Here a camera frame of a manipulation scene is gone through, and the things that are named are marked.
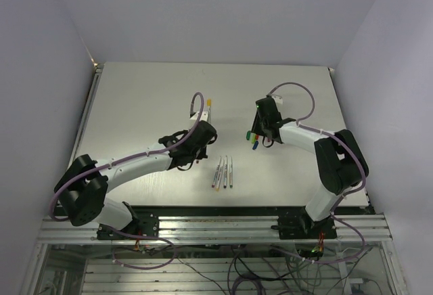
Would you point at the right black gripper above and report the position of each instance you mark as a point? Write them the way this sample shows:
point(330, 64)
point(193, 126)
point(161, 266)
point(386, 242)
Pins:
point(256, 128)

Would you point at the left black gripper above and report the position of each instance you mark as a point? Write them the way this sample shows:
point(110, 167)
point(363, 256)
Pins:
point(202, 153)

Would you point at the yellow marker pen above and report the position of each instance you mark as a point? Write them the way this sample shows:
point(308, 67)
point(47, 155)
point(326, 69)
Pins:
point(208, 109)

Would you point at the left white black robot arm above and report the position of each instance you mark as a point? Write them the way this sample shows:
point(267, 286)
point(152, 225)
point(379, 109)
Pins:
point(87, 182)

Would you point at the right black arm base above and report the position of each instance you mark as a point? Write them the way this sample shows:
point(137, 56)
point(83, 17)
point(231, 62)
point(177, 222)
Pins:
point(301, 227)

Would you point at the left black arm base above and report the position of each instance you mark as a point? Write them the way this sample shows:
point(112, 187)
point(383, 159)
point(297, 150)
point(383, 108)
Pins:
point(144, 225)

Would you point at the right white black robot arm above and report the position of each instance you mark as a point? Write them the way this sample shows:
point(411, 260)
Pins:
point(340, 162)

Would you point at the magenta marker pen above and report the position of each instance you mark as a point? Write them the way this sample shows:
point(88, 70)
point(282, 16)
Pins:
point(217, 172)

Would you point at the light green marker pen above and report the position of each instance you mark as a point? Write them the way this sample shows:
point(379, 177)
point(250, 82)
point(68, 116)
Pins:
point(220, 174)

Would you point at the blue marker pen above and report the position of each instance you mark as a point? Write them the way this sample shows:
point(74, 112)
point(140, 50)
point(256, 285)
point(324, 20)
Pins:
point(225, 172)

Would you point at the dark green marker pen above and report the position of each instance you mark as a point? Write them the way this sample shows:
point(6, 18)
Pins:
point(230, 172)

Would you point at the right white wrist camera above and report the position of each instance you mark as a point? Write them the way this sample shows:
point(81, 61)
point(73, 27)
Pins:
point(277, 99)

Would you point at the aluminium extrusion frame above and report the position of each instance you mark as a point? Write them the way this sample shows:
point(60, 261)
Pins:
point(71, 251)

